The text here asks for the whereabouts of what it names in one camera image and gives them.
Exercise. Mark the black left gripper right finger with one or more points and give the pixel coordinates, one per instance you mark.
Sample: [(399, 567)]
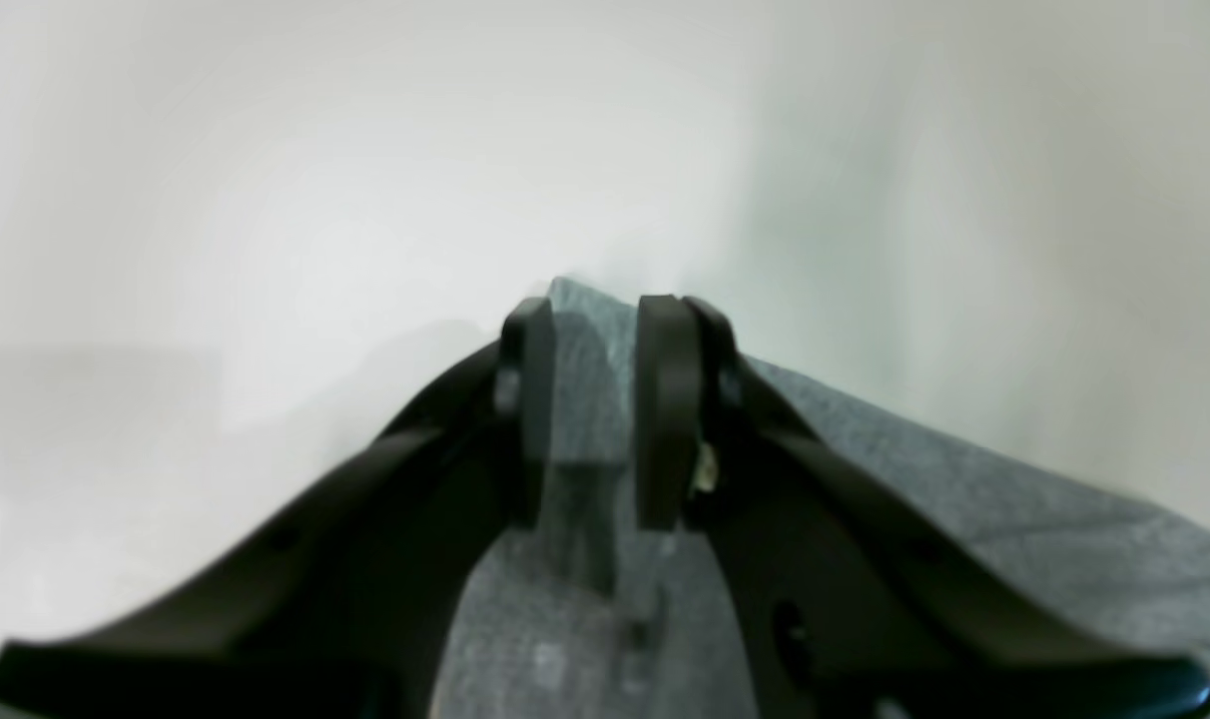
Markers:
[(848, 601)]

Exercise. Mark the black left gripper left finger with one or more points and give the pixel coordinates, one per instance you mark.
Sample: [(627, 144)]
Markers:
[(341, 604)]

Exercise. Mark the grey T-shirt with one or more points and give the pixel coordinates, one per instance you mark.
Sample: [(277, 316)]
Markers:
[(594, 616)]

